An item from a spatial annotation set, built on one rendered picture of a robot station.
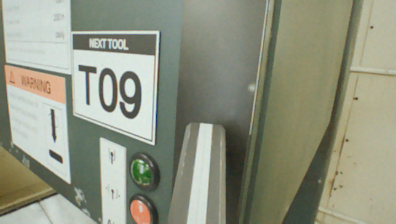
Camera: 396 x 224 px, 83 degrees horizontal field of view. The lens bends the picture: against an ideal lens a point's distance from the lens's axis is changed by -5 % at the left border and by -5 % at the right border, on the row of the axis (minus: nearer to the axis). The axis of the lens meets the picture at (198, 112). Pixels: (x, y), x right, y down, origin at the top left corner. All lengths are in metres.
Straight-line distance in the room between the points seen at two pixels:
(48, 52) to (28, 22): 0.05
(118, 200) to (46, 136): 0.12
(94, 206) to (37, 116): 0.12
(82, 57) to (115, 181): 0.10
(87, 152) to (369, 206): 1.18
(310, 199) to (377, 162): 0.41
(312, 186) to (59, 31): 0.80
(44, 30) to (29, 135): 0.13
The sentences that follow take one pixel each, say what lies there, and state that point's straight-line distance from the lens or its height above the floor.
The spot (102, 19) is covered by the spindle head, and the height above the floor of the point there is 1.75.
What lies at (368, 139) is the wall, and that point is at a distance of 1.17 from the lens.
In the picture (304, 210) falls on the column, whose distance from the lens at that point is 0.91.
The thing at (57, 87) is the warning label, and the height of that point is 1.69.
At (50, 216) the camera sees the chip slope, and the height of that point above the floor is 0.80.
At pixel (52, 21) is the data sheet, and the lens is 0.25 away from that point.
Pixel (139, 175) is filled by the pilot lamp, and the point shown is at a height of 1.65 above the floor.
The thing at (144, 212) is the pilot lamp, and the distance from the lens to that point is 0.18.
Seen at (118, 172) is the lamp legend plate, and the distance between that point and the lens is 0.19.
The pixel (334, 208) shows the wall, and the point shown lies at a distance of 1.29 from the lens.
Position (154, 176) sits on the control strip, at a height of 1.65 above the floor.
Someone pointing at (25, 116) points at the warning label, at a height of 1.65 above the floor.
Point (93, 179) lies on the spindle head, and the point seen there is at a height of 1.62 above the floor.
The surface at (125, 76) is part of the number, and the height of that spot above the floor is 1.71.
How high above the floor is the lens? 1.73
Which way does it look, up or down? 13 degrees down
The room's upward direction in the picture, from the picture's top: 5 degrees clockwise
